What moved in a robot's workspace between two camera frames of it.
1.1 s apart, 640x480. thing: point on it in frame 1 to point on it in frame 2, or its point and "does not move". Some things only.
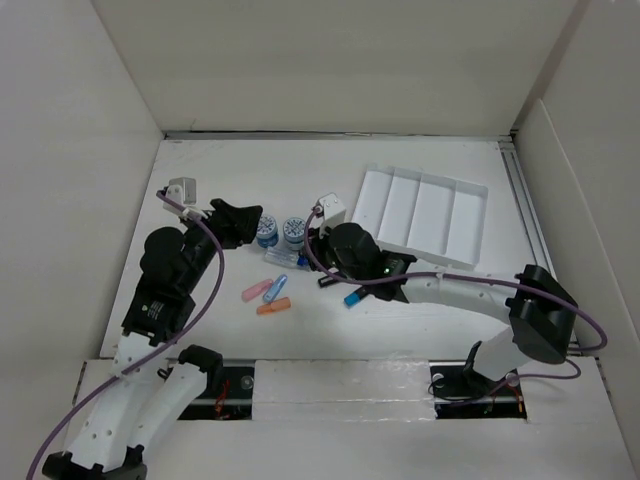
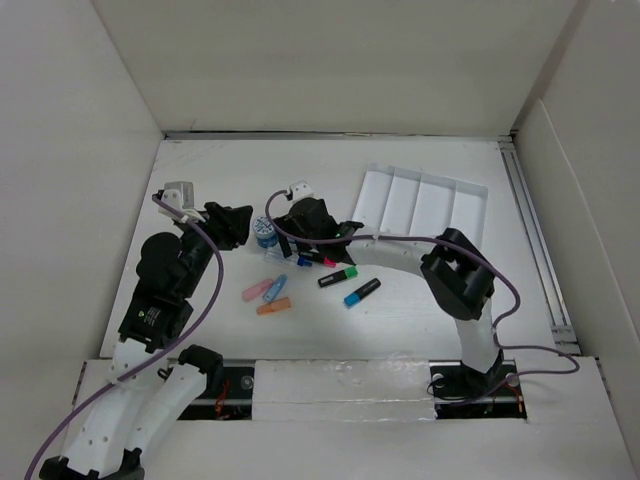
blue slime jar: (267, 232) does not move
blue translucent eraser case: (275, 289) does not move
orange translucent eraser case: (280, 305) does not move
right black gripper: (319, 238) to (288, 224)
